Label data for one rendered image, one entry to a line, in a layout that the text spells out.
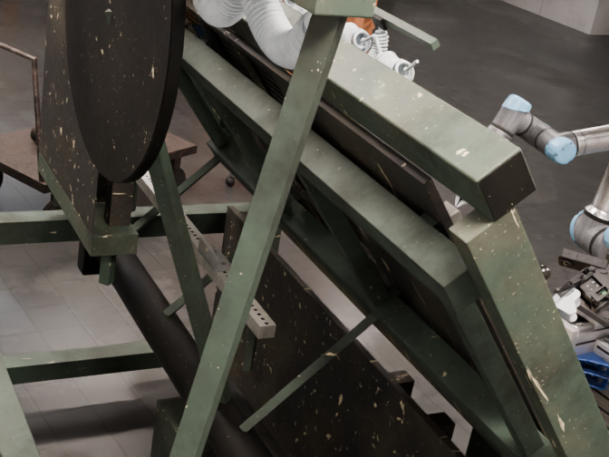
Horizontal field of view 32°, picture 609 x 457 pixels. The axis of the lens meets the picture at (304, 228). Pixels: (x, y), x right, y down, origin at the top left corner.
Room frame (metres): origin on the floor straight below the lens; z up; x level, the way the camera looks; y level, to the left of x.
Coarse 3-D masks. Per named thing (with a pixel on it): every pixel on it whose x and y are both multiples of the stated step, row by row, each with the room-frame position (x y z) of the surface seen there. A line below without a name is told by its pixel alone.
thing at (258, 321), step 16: (144, 176) 3.42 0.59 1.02; (144, 192) 3.36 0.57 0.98; (192, 224) 3.08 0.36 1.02; (192, 240) 2.96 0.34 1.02; (208, 272) 2.82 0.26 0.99; (224, 272) 2.78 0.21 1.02; (256, 304) 2.62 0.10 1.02; (256, 320) 2.53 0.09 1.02; (272, 320) 2.54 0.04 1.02; (256, 336) 2.51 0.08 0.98; (272, 336) 2.52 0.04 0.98
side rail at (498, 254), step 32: (480, 224) 1.69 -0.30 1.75; (512, 224) 1.71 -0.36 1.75; (480, 256) 1.68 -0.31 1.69; (512, 256) 1.72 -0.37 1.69; (480, 288) 1.74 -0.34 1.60; (512, 288) 1.73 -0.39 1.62; (544, 288) 1.77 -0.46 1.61; (512, 320) 1.74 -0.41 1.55; (544, 320) 1.78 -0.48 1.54; (512, 352) 1.78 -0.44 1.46; (544, 352) 1.79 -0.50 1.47; (544, 384) 1.80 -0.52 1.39; (576, 384) 1.84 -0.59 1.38; (544, 416) 1.84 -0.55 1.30; (576, 416) 1.86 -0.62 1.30; (576, 448) 1.87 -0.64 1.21; (608, 448) 1.92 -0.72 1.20
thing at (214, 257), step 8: (200, 240) 2.88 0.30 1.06; (200, 248) 2.88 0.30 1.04; (208, 248) 2.83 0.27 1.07; (216, 248) 2.92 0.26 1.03; (208, 256) 2.82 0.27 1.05; (216, 256) 2.78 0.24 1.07; (224, 256) 2.88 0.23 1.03; (208, 264) 2.81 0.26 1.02; (216, 264) 2.77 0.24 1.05; (224, 264) 2.81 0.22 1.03
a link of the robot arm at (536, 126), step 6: (534, 120) 2.98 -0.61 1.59; (528, 126) 2.96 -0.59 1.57; (534, 126) 2.97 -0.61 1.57; (540, 126) 2.96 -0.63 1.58; (546, 126) 2.96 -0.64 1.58; (522, 132) 2.96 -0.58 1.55; (528, 132) 2.96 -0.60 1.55; (534, 132) 2.95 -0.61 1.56; (522, 138) 2.98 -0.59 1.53; (528, 138) 2.96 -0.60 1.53; (534, 138) 2.94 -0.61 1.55; (534, 144) 2.93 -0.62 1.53
